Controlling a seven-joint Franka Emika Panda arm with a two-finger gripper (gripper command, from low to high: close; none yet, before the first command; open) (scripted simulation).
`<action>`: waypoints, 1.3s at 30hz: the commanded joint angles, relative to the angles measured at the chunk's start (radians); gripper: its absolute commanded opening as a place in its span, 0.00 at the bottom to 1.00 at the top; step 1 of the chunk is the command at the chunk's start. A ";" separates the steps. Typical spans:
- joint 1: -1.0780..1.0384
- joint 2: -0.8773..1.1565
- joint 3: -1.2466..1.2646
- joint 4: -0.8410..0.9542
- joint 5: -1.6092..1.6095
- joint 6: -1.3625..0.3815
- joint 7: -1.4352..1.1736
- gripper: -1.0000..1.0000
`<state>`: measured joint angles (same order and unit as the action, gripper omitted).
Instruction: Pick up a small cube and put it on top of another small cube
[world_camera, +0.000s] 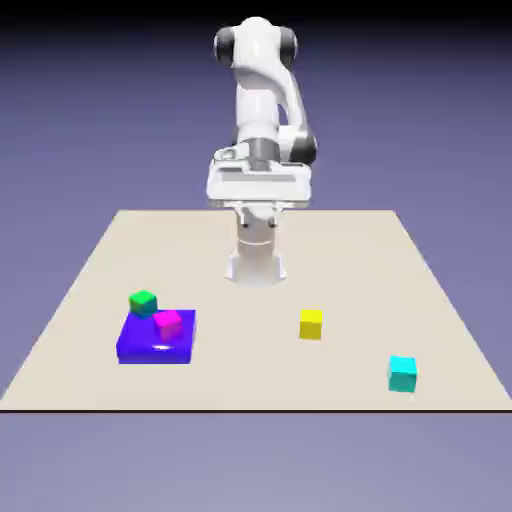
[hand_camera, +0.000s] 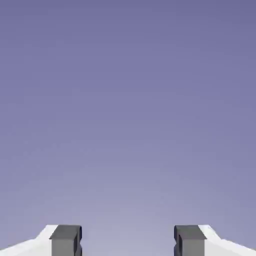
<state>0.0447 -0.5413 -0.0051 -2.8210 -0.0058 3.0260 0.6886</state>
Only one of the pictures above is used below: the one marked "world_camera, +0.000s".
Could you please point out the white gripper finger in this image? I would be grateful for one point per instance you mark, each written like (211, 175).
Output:
(272, 218)
(241, 218)

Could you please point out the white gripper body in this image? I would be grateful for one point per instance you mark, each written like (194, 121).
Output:
(258, 190)

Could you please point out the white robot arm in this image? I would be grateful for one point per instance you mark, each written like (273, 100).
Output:
(256, 60)

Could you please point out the small yellow cube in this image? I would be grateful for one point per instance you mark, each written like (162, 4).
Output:
(310, 324)

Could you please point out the small magenta cube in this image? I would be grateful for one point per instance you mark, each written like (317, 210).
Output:
(168, 324)

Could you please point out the small green cube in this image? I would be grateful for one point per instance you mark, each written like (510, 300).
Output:
(142, 302)

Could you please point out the small cyan cube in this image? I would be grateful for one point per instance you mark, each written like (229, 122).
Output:
(402, 374)

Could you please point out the large blue box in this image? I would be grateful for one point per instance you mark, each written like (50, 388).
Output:
(138, 344)

